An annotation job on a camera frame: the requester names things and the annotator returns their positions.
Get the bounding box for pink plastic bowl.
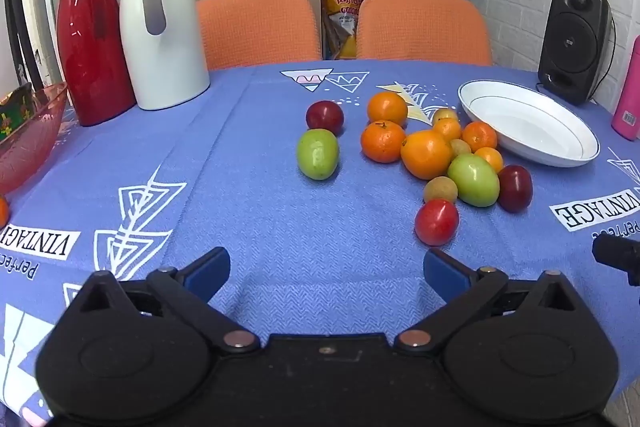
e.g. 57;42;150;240
0;82;68;195

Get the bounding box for orange mandarin with stem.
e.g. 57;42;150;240
360;120;407;164

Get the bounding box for white thermos jug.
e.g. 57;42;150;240
119;0;211;111

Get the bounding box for pink bottle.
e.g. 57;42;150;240
611;36;640;138

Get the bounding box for black speaker cable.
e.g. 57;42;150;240
589;12;617;105

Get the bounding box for round orange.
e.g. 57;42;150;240
367;91;409;126

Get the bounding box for round green apple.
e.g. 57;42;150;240
447;154;501;208

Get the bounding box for yellow snack bag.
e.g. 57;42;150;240
320;0;362;60

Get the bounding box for large orange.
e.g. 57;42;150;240
400;130;454;180

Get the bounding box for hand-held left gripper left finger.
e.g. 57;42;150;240
62;247;262;354

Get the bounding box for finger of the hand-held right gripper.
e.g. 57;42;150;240
592;234;640;287

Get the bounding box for blue printed tablecloth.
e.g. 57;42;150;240
0;59;640;427

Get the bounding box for white plate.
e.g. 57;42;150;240
458;80;600;168

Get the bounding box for bright red plum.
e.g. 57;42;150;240
414;199;460;247

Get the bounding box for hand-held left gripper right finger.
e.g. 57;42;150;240
394;248;587;354

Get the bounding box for small orange mandarin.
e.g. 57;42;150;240
432;117;462;142
474;147;504;174

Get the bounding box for orange chair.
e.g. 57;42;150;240
356;0;493;66
196;0;322;70

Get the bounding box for green patterned packet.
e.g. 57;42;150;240
0;83;34;140

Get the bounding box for black speaker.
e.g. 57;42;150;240
538;0;612;106

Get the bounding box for oblong green jujube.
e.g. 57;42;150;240
297;128;340;181

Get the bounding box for black stand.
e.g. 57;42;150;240
6;0;46;88

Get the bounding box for red thermos jug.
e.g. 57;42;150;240
56;0;137;128

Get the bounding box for dark red plum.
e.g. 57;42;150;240
305;100;345;135
497;165;534;214

